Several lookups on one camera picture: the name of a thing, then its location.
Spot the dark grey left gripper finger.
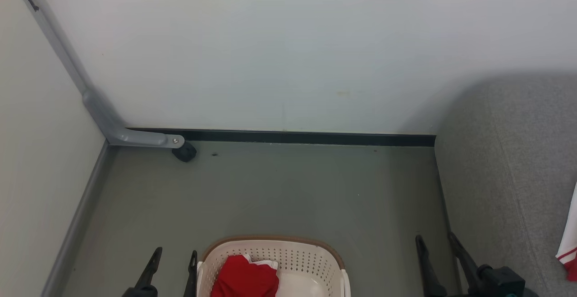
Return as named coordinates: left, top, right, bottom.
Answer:
left=183, top=250, right=198, bottom=297
left=122, top=247, right=163, bottom=297

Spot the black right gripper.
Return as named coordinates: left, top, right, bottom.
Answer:
left=415, top=232, right=539, bottom=297

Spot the white and red cloth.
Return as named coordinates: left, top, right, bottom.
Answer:
left=555, top=182, right=577, bottom=282

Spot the grey fabric sofa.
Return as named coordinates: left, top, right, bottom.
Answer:
left=435, top=74, right=577, bottom=297

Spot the white cloth piece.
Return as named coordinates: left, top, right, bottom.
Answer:
left=243, top=254, right=279, bottom=270

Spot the cream perforated laundry basket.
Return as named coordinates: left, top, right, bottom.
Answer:
left=196, top=236, right=351, bottom=297

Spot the black caster wheel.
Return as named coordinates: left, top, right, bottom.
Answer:
left=172, top=142, right=197, bottom=163

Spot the grey wall baseboard strip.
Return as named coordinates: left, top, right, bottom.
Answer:
left=41, top=140, right=111, bottom=297

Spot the grey metal partition post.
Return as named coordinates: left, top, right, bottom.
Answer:
left=8, top=0, right=185, bottom=148

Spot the black wall baseboard strip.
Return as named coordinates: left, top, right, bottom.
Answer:
left=128, top=128, right=436, bottom=147

